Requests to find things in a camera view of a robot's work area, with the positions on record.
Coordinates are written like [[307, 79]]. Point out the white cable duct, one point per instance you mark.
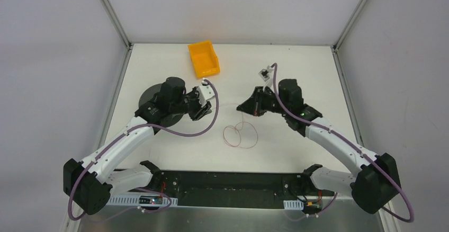
[[143, 200], [293, 205]]

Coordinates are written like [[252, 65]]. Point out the yellow plastic bin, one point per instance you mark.
[[204, 59]]

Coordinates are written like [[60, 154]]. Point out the right white cable duct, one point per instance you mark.
[[293, 205]]

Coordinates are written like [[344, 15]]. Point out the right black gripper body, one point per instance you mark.
[[260, 101]]

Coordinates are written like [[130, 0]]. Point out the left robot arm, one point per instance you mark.
[[91, 182]]

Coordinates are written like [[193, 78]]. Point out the left white cable duct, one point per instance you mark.
[[143, 200]]

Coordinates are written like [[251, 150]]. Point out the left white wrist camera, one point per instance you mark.
[[206, 92]]

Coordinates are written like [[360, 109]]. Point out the black cable spool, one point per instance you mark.
[[149, 110]]

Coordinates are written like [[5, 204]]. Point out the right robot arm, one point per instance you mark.
[[372, 179]]

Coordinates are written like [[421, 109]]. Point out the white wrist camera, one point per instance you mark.
[[206, 92], [266, 75]]

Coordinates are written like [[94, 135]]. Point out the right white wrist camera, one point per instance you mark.
[[266, 75]]

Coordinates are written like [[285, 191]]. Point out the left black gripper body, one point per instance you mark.
[[196, 105]]

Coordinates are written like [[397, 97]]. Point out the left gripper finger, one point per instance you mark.
[[197, 117], [204, 110]]

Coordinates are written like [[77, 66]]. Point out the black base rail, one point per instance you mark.
[[232, 189]]

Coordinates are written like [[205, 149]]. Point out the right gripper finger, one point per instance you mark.
[[252, 103], [255, 113]]

